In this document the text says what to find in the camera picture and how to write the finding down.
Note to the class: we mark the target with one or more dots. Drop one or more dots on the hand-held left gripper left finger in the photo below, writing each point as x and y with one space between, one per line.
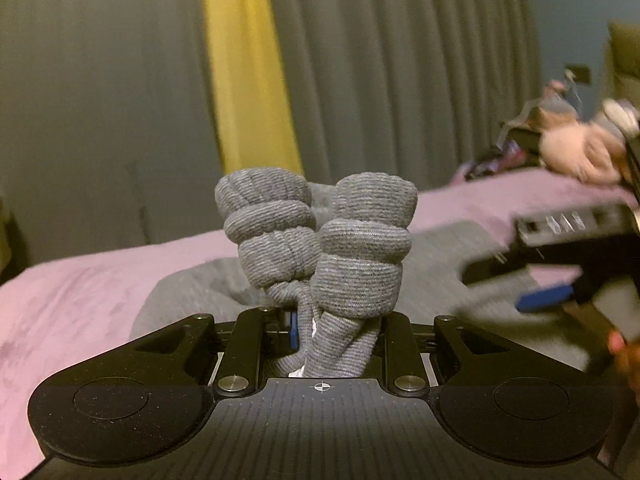
294 332

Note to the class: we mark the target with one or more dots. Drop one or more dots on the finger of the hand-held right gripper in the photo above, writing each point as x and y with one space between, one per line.
515 269
545 300

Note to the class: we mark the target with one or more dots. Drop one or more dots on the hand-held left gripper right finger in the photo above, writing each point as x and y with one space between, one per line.
397 340

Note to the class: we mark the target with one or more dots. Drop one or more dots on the grey knit pants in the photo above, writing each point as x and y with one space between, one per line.
345 270

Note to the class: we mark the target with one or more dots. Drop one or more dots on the person's right hand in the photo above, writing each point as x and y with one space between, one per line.
625 352

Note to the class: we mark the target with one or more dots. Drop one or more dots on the pink plush toy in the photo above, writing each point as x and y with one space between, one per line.
580 147

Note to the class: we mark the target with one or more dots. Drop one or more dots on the pink bed sheet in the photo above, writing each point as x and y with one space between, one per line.
90 305

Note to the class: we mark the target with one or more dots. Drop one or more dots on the grey pleated curtain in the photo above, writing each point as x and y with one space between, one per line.
400 70
100 110

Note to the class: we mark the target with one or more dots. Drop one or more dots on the yellow curtain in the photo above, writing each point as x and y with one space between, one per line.
250 70

